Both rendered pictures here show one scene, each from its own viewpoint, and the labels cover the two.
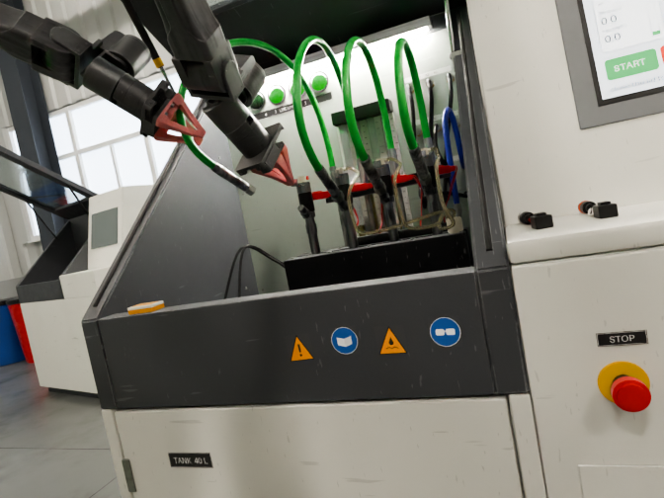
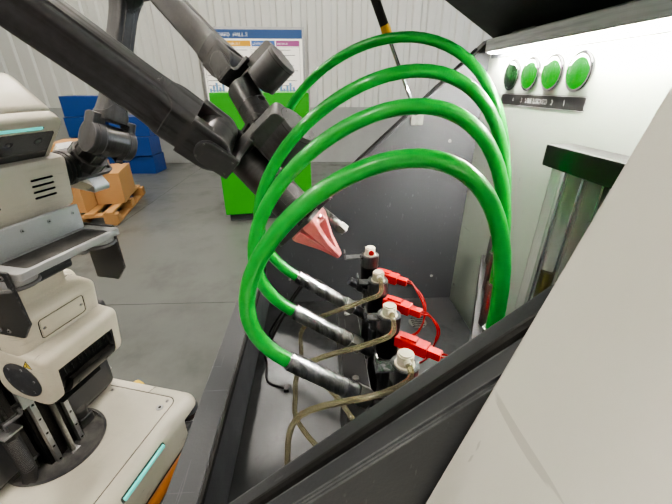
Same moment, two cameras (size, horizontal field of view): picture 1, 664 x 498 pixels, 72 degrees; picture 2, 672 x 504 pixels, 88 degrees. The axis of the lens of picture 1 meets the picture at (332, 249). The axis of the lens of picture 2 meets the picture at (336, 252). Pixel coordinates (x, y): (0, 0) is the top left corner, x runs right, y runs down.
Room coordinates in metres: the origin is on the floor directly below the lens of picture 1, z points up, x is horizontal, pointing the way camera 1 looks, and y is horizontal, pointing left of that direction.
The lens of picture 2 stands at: (0.66, -0.40, 1.36)
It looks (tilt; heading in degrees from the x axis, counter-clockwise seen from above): 26 degrees down; 66
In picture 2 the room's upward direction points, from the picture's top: straight up
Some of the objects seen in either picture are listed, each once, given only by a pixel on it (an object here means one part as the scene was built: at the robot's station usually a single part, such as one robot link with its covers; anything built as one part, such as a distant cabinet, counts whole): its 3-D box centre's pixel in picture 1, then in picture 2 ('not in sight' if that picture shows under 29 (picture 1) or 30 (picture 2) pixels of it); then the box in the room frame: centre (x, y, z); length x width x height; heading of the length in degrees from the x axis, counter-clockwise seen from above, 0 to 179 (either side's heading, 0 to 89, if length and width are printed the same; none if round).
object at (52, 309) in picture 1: (87, 267); not in sight; (3.82, 2.01, 1.00); 1.30 x 1.09 x 1.99; 55
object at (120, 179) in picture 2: not in sight; (86, 178); (-0.39, 4.41, 0.39); 1.20 x 0.85 x 0.79; 81
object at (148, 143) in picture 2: not in sight; (116, 135); (-0.28, 6.66, 0.61); 1.26 x 0.48 x 1.22; 159
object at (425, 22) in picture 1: (320, 57); (592, 25); (1.16, -0.06, 1.43); 0.54 x 0.03 x 0.02; 69
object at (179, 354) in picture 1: (273, 347); (237, 377); (0.69, 0.12, 0.87); 0.62 x 0.04 x 0.16; 69
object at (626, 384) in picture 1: (627, 389); not in sight; (0.49, -0.29, 0.80); 0.05 x 0.04 x 0.05; 69
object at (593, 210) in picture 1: (595, 207); not in sight; (0.64, -0.37, 0.99); 0.12 x 0.02 x 0.02; 163
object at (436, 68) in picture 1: (435, 125); not in sight; (1.07, -0.29, 1.20); 0.13 x 0.03 x 0.31; 69
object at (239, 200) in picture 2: not in sight; (265, 153); (1.56, 3.70, 0.65); 0.95 x 0.86 x 1.30; 167
